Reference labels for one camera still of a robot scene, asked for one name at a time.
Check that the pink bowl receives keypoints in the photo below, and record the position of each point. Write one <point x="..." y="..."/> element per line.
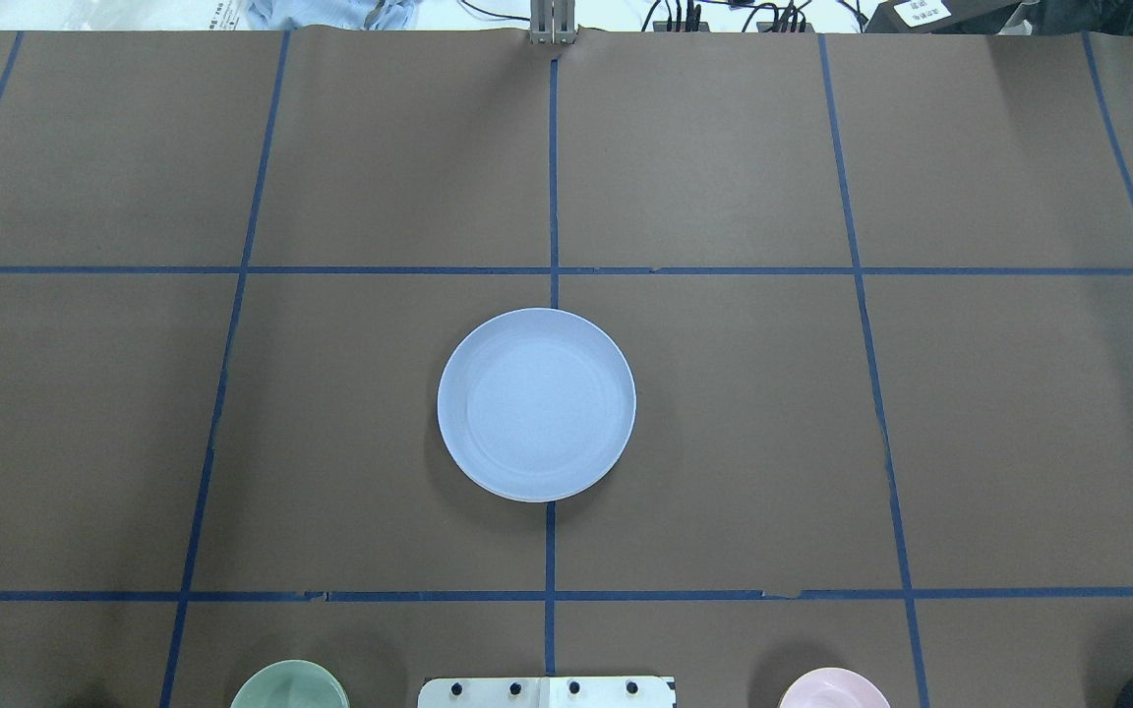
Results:
<point x="832" y="687"/>

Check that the light blue cloth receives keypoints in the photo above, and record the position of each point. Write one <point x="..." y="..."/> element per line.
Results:
<point x="354" y="15"/>

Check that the green bowl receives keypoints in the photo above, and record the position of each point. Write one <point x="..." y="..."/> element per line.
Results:
<point x="291" y="683"/>

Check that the black laptop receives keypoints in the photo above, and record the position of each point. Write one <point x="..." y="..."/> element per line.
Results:
<point x="1025" y="18"/>

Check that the aluminium frame post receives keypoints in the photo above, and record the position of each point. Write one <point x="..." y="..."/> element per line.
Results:
<point x="552" y="22"/>

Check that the light blue plate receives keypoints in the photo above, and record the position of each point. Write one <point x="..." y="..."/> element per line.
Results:
<point x="536" y="405"/>

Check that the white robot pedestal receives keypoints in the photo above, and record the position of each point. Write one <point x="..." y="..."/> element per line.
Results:
<point x="586" y="691"/>

